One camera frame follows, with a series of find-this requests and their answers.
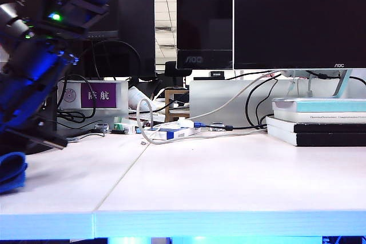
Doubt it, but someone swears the white adapter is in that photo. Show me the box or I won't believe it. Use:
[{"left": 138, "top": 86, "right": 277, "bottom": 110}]
[{"left": 177, "top": 117, "right": 196, "bottom": 128}]

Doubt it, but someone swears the black cable bundle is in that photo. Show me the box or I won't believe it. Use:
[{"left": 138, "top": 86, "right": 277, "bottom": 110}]
[{"left": 55, "top": 74, "right": 98, "bottom": 125}]

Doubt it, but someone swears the brown wooden shelf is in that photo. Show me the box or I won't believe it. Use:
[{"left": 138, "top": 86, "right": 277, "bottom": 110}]
[{"left": 165, "top": 89, "right": 191, "bottom": 122}]

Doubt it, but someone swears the black cable with ferrite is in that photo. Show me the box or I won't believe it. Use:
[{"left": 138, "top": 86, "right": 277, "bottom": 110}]
[{"left": 204, "top": 123, "right": 268, "bottom": 131}]

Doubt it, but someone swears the black monitor with orange logo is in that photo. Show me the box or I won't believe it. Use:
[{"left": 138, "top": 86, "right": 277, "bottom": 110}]
[{"left": 82, "top": 0, "right": 120, "bottom": 41}]

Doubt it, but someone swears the black monitor stand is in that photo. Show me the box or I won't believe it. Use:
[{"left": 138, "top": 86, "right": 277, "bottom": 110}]
[{"left": 37, "top": 83, "right": 106, "bottom": 139}]

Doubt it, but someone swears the right wrist camera green light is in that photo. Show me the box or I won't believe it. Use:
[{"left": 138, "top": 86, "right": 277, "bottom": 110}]
[{"left": 42, "top": 0, "right": 111, "bottom": 41}]

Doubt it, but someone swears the teal cover book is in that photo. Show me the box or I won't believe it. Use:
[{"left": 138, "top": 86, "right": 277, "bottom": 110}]
[{"left": 272, "top": 97, "right": 366, "bottom": 114}]

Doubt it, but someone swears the blue microfibre rag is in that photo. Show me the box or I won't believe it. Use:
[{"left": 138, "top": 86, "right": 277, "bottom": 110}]
[{"left": 0, "top": 151, "right": 29, "bottom": 195}]

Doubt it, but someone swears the grey desk partition panel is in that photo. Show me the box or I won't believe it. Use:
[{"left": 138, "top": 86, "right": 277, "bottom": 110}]
[{"left": 189, "top": 79, "right": 366, "bottom": 128}]

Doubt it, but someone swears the purple name sign holder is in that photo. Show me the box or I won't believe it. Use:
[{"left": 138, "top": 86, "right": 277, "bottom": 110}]
[{"left": 57, "top": 80, "right": 129, "bottom": 123}]

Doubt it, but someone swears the silver monitor stand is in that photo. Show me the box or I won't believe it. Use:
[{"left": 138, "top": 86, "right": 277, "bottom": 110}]
[{"left": 281, "top": 69, "right": 354, "bottom": 99}]

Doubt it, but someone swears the black arched cable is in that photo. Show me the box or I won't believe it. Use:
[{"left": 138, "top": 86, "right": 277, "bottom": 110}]
[{"left": 82, "top": 39, "right": 143, "bottom": 81}]

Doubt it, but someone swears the black monitor back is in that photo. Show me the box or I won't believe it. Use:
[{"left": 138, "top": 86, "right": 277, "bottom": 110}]
[{"left": 118, "top": 0, "right": 157, "bottom": 79}]

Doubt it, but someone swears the black AOC monitor with bezel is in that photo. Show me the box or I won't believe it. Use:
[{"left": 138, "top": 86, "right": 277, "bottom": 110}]
[{"left": 176, "top": 0, "right": 234, "bottom": 70}]

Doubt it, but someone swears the black monitor cable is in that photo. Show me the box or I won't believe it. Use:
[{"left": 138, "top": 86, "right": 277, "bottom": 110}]
[
  {"left": 305, "top": 70, "right": 366, "bottom": 87},
  {"left": 255, "top": 79, "right": 280, "bottom": 126},
  {"left": 246, "top": 74, "right": 283, "bottom": 129}
]

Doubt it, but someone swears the white spine book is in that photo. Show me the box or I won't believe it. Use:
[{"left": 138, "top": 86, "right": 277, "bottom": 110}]
[{"left": 273, "top": 111, "right": 366, "bottom": 125}]

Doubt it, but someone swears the white paper bag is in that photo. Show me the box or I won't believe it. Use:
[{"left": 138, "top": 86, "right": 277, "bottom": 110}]
[{"left": 128, "top": 86, "right": 161, "bottom": 111}]

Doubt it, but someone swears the grey-white looped cable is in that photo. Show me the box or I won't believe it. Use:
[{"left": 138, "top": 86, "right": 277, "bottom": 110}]
[{"left": 136, "top": 98, "right": 268, "bottom": 145}]

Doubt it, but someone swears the blue and white box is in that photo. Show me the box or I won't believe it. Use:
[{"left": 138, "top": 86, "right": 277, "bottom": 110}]
[{"left": 142, "top": 125, "right": 202, "bottom": 142}]

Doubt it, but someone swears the black office chair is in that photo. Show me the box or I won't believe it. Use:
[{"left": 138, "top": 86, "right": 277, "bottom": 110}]
[{"left": 165, "top": 61, "right": 193, "bottom": 85}]

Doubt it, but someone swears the blue-black right gripper body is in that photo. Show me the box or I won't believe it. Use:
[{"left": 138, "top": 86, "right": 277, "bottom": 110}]
[{"left": 0, "top": 1, "right": 79, "bottom": 150}]

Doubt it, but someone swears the beige monitor cable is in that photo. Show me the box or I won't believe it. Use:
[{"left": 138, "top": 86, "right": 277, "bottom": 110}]
[{"left": 188, "top": 69, "right": 284, "bottom": 121}]

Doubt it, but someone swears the right black AOC monitor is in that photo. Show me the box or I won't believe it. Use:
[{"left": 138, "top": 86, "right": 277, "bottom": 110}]
[{"left": 233, "top": 0, "right": 366, "bottom": 71}]

